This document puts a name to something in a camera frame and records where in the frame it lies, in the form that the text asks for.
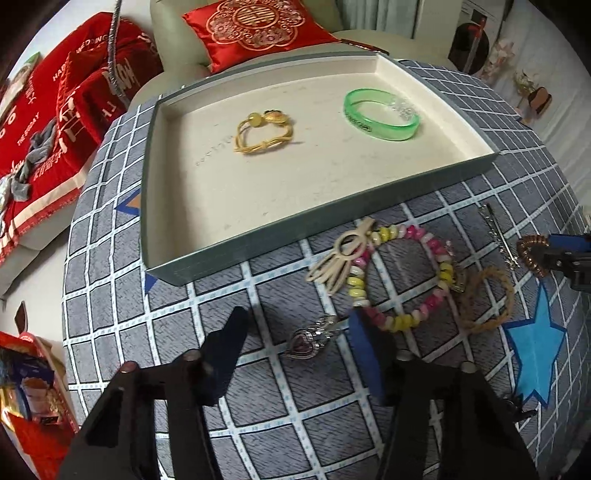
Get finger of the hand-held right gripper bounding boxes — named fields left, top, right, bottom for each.
left=544, top=252, right=591, bottom=293
left=547, top=233, right=591, bottom=253

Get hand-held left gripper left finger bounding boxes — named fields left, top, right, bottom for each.
left=60, top=305, right=252, bottom=480

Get grey grid tablecloth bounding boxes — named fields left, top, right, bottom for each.
left=62, top=58, right=591, bottom=480

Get grey-green cardboard tray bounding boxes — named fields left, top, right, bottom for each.
left=140, top=50, right=502, bottom=288

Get red printed blanket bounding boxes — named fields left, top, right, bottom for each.
left=0, top=25, right=164, bottom=264

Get green translucent bangle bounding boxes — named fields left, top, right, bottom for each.
left=343, top=88, right=422, bottom=142

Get orange star patch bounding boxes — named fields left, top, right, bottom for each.
left=115, top=188, right=142, bottom=217

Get grey crumpled cloth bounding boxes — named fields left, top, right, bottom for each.
left=11, top=117, right=61, bottom=201

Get pale green curtain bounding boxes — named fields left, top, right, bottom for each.
left=337, top=0, right=416, bottom=33

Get silver heart pendant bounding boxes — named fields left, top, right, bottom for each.
left=284, top=314, right=347, bottom=361

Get brown braided hair tie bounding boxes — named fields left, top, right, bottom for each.
left=457, top=267, right=515, bottom=334

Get silver tinsel rope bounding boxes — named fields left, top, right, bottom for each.
left=107, top=0, right=134, bottom=109

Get gold cord bracelet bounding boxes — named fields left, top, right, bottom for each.
left=235, top=110, right=296, bottom=157

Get black disc with red stick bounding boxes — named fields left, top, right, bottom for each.
left=450, top=21, right=490, bottom=75

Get blue star patch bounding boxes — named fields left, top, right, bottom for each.
left=502, top=281, right=568, bottom=409

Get silver chain hair clip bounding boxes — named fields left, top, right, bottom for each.
left=478, top=203, right=520, bottom=271

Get pink yellow beaded bracelet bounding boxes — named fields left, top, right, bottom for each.
left=348, top=224, right=458, bottom=333

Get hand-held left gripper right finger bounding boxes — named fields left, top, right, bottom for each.
left=348, top=308, right=541, bottom=480

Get red printed pillow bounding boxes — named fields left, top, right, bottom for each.
left=67, top=28, right=164, bottom=144

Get red embroidered cushion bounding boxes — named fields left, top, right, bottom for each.
left=181, top=0, right=340, bottom=75

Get colourful snack packets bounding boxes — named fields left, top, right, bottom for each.
left=0, top=330, right=79, bottom=467

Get brown table ornament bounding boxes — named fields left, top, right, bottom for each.
left=515, top=69, right=553, bottom=123

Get brown spiral hair tie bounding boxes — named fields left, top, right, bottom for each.
left=516, top=234, right=552, bottom=278

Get pink flower ornament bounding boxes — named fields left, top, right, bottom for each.
left=482, top=39, right=515, bottom=84

